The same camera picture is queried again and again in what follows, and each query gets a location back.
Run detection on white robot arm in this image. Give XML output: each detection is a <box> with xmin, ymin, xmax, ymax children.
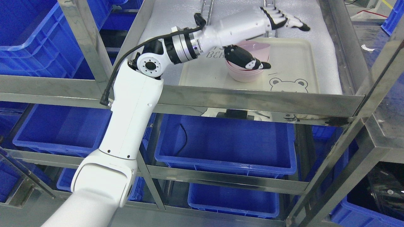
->
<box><xmin>42</xmin><ymin>25</ymin><xmax>203</xmax><ymax>227</ymax></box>

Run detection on steel storage shelf rack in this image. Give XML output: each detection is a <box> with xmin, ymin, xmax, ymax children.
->
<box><xmin>1</xmin><ymin>0</ymin><xmax>403</xmax><ymax>227</ymax></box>

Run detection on cream bear serving tray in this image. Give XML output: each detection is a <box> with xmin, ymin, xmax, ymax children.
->
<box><xmin>179</xmin><ymin>38</ymin><xmax>319</xmax><ymax>93</ymax></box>

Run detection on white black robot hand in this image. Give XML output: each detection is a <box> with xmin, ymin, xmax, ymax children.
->
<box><xmin>192</xmin><ymin>6</ymin><xmax>310</xmax><ymax>71</ymax></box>

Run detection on stacked pink bowls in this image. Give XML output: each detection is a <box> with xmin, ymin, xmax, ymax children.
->
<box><xmin>225</xmin><ymin>62</ymin><xmax>264</xmax><ymax>83</ymax></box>

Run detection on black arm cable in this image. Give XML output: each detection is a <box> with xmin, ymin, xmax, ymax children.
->
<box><xmin>99</xmin><ymin>13</ymin><xmax>207</xmax><ymax>106</ymax></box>

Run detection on pink plastic bowl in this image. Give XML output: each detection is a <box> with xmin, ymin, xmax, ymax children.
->
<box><xmin>225</xmin><ymin>40</ymin><xmax>271</xmax><ymax>75</ymax></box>

